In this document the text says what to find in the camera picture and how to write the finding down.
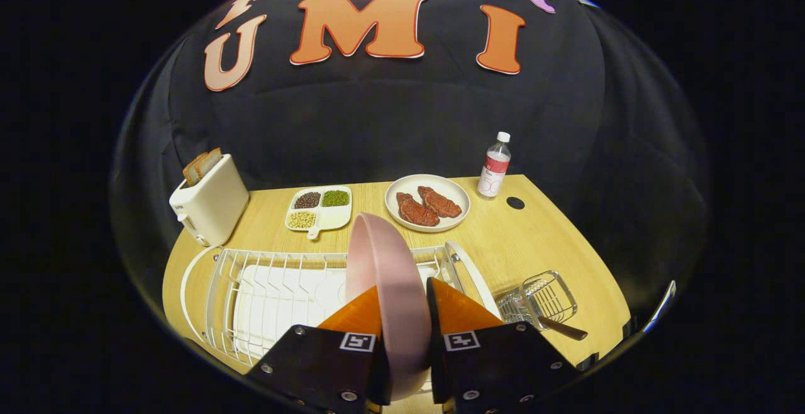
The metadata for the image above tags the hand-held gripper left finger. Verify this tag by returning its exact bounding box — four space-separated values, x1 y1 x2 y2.
245 285 394 414

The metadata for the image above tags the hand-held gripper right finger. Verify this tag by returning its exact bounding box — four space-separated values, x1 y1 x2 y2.
426 277 582 414

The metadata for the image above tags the white wire dish rack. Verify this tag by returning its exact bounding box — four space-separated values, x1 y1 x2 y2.
203 241 502 367

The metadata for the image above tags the metal spoon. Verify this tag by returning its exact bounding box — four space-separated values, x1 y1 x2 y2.
519 301 589 341

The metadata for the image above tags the metal wire basket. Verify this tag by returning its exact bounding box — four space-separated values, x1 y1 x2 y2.
497 270 578 327

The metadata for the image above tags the pink plate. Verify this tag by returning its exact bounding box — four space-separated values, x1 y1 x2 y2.
345 212 433 402

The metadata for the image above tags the white divided dish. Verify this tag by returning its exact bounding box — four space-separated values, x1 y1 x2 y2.
285 186 353 240

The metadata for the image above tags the white round plate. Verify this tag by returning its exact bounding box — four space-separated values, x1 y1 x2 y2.
384 174 471 233

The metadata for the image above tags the red raw steak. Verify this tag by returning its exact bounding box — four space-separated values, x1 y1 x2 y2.
418 186 463 218
396 192 441 227

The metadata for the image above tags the white toaster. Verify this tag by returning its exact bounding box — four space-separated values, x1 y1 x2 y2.
169 154 250 248

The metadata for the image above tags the clear bottle with red label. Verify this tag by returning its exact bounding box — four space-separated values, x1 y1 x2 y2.
477 131 512 199

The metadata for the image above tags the brown bread slice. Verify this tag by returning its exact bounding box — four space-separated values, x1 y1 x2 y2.
182 153 209 186
194 147 223 179

